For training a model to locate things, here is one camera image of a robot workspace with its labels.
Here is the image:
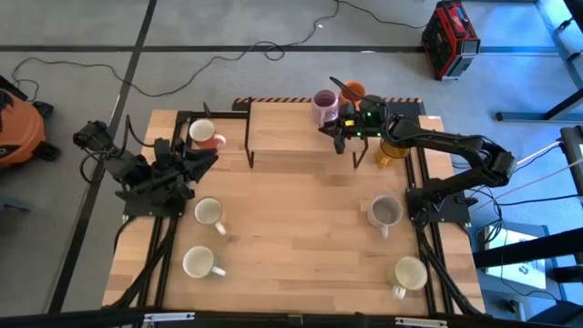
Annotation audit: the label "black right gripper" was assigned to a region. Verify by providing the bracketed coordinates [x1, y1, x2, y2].
[317, 94, 393, 156]

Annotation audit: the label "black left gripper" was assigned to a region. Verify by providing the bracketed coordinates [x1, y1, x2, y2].
[152, 138, 220, 190]

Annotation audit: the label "purple ribbed mug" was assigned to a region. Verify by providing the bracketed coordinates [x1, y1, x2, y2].
[311, 89, 341, 128]

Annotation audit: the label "red mug white handle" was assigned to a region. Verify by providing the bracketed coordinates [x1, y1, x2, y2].
[188, 118, 228, 151]

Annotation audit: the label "orange mug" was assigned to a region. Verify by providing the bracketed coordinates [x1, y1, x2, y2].
[339, 80, 367, 105]

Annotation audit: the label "amber mug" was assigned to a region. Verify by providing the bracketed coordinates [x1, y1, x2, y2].
[373, 136, 411, 169]

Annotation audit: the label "grey floral mug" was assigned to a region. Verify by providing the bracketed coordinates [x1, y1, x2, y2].
[366, 194, 404, 240]

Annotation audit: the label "cream mug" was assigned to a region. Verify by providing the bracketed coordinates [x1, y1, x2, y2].
[389, 256, 429, 302]

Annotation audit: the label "red black tool case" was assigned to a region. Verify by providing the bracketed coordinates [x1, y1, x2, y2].
[421, 0, 482, 82]

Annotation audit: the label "orange shop vacuum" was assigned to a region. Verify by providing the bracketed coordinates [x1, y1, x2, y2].
[0, 75, 63, 170]

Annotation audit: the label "black rig bar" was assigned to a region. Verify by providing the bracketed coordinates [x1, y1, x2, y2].
[0, 307, 583, 328]

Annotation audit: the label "grey blue floor object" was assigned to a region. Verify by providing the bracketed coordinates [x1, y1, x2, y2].
[0, 195, 32, 215]

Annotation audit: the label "white box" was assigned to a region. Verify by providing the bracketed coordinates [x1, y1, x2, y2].
[484, 226, 547, 291]

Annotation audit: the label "black equipment stand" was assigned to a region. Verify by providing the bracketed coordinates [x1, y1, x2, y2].
[558, 125, 583, 197]

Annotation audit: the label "black table frame rails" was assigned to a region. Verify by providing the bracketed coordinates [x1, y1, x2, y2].
[136, 108, 456, 315]

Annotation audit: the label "wooden shelf black frame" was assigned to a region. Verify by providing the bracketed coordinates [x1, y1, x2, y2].
[243, 97, 369, 169]

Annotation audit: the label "black floor cable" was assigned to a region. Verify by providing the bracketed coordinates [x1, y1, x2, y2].
[11, 0, 429, 102]

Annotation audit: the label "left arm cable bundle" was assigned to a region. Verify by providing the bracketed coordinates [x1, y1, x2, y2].
[108, 216, 179, 309]

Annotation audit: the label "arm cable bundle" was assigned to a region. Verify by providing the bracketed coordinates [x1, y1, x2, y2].
[108, 216, 179, 309]
[416, 222, 484, 315]

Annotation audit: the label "silver bracket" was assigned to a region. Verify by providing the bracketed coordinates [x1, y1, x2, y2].
[143, 312, 196, 323]
[394, 317, 448, 328]

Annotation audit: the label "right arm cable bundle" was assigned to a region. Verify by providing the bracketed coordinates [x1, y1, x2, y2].
[416, 222, 484, 315]

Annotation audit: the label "blue table frame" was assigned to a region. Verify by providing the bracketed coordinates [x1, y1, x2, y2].
[495, 0, 583, 123]

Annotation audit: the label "white cable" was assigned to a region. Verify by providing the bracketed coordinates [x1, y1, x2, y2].
[514, 139, 564, 168]

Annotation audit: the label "black power cable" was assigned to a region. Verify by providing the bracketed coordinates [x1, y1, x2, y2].
[526, 193, 580, 204]

